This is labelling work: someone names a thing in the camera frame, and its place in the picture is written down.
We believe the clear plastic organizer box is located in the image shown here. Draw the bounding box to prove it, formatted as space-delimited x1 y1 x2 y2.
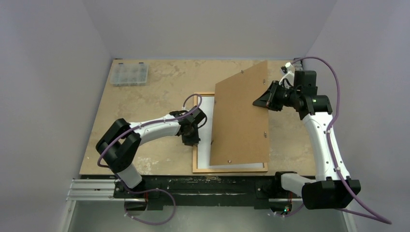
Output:
110 62 149 87

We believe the wooden picture frame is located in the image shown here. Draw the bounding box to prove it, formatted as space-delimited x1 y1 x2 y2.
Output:
192 92 269 174

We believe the aluminium rail frame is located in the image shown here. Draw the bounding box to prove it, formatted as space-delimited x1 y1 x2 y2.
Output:
65 58 358 232

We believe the brown backing board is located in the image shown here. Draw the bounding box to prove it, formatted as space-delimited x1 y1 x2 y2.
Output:
210 61 270 165

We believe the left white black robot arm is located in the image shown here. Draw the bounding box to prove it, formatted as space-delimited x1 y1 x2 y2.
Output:
95 106 207 198

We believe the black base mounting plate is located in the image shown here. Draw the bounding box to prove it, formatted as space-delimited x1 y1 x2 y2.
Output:
113 175 302 212

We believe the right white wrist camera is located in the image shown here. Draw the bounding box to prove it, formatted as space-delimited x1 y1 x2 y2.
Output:
279 62 294 87

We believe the landscape photo print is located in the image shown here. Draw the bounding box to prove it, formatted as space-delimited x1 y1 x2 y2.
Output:
197 96 265 170

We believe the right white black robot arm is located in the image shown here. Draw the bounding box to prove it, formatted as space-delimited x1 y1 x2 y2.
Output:
253 70 361 209

